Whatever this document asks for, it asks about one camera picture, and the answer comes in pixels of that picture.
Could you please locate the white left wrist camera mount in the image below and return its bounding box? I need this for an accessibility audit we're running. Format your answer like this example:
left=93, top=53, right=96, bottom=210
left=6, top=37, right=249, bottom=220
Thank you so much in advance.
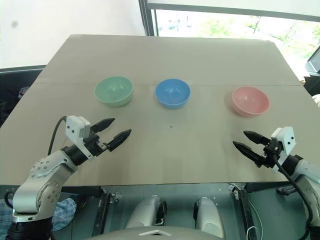
left=65, top=115, right=95, bottom=161

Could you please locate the grey robot torso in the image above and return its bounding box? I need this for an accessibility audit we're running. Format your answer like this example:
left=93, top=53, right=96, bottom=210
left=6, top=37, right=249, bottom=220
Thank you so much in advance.
left=83, top=225, right=226, bottom=240

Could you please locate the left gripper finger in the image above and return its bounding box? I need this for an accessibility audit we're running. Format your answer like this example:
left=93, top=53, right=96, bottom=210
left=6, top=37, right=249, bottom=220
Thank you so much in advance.
left=90, top=117, right=116, bottom=134
left=106, top=128, right=133, bottom=152

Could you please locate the dark monitor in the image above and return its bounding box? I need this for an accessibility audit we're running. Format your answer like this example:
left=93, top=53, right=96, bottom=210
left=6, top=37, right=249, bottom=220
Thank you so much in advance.
left=303, top=46, right=320, bottom=74

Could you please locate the thin white cable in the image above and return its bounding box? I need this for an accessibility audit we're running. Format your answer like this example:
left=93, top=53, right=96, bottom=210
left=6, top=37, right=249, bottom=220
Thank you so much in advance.
left=228, top=183, right=259, bottom=240

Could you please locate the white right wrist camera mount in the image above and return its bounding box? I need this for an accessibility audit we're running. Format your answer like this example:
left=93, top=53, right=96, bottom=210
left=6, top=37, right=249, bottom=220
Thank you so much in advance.
left=271, top=126, right=298, bottom=166

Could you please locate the pink bowl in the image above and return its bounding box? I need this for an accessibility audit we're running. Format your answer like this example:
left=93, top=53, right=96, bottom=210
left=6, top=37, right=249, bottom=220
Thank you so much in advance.
left=231, top=86, right=270, bottom=118

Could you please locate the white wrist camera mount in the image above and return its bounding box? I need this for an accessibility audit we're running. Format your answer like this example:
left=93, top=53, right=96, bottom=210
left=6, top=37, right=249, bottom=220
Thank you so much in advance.
left=65, top=115, right=95, bottom=161
left=271, top=126, right=298, bottom=166

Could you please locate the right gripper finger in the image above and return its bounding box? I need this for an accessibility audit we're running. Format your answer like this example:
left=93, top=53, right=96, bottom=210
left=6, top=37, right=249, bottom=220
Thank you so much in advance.
left=243, top=130, right=271, bottom=146
left=232, top=140, right=262, bottom=167

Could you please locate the silver left robot leg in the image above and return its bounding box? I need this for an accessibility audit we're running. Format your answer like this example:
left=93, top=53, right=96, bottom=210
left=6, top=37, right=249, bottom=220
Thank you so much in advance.
left=124, top=194, right=168, bottom=230

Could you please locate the silver right robot leg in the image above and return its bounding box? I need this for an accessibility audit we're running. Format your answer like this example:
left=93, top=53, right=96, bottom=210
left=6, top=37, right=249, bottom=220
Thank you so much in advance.
left=193, top=196, right=226, bottom=239

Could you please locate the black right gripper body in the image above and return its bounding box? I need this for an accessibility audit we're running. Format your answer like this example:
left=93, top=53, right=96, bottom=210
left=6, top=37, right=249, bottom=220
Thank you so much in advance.
left=259, top=137, right=285, bottom=173

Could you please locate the silver robot leg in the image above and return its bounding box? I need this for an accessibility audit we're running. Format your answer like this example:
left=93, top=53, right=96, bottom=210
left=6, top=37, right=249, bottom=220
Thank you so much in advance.
left=193, top=196, right=226, bottom=239
left=124, top=194, right=168, bottom=230

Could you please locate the dark window frame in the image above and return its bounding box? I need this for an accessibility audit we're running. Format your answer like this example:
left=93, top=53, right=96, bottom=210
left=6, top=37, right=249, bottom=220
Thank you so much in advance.
left=138, top=0, right=320, bottom=38

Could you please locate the green bowl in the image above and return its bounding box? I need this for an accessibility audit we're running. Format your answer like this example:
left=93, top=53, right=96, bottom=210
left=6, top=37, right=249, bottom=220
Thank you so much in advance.
left=93, top=76, right=134, bottom=108

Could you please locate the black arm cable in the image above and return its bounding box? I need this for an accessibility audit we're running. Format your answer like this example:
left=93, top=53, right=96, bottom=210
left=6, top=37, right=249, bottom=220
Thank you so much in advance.
left=273, top=154, right=316, bottom=240
left=47, top=116, right=68, bottom=156

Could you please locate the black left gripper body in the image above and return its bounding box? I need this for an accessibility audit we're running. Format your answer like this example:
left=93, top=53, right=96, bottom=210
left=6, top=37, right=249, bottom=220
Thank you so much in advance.
left=83, top=129, right=109, bottom=157

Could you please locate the blue bowl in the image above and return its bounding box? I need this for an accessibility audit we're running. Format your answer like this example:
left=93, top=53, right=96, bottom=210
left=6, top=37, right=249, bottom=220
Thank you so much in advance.
left=154, top=78, right=192, bottom=110

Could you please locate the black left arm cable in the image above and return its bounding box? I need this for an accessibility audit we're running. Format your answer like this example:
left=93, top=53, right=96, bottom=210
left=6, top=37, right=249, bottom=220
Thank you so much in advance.
left=47, top=116, right=68, bottom=156

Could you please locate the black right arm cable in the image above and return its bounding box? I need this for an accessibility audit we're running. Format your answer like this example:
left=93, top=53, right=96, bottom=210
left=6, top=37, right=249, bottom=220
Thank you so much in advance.
left=273, top=154, right=316, bottom=240

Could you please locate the blue checked cloth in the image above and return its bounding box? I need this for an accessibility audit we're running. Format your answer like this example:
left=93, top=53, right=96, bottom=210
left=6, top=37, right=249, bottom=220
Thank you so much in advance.
left=0, top=196, right=78, bottom=232

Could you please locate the black table frame strut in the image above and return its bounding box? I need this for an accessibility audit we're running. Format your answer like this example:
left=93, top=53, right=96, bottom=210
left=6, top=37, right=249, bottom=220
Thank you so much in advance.
left=233, top=187, right=259, bottom=240
left=91, top=186, right=111, bottom=237

